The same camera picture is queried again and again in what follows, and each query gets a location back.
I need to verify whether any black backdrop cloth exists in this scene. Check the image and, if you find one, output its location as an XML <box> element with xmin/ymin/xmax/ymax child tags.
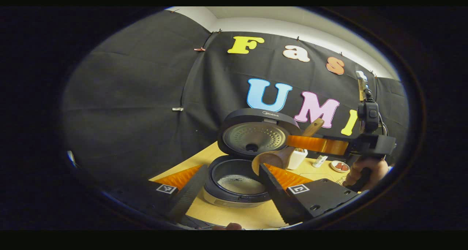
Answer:
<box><xmin>62</xmin><ymin>10</ymin><xmax>408</xmax><ymax>192</ymax></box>

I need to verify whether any wooden spoon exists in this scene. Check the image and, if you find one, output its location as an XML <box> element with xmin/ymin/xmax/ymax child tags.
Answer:
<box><xmin>252</xmin><ymin>118</ymin><xmax>325</xmax><ymax>175</ymax></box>

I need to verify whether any dark silver rice cooker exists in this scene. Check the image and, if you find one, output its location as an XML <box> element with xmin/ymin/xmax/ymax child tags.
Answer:
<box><xmin>203</xmin><ymin>108</ymin><xmax>302</xmax><ymax>208</ymax></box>

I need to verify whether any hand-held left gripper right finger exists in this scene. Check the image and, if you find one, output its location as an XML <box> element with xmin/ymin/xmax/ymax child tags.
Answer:
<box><xmin>259</xmin><ymin>163</ymin><xmax>361</xmax><ymax>225</ymax></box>

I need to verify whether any white toaster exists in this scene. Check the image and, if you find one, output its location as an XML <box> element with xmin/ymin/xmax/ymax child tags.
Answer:
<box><xmin>287</xmin><ymin>148</ymin><xmax>308</xmax><ymax>170</ymax></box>

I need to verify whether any white rice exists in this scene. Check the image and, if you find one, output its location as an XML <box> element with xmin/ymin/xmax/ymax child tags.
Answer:
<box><xmin>227</xmin><ymin>174</ymin><xmax>266</xmax><ymax>195</ymax></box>

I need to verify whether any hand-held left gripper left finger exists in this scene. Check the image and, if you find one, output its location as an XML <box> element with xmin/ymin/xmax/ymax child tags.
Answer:
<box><xmin>106</xmin><ymin>164</ymin><xmax>209</xmax><ymax>225</ymax></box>

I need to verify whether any white round plate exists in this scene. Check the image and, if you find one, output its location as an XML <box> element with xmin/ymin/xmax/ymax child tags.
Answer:
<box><xmin>330</xmin><ymin>160</ymin><xmax>350</xmax><ymax>173</ymax></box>

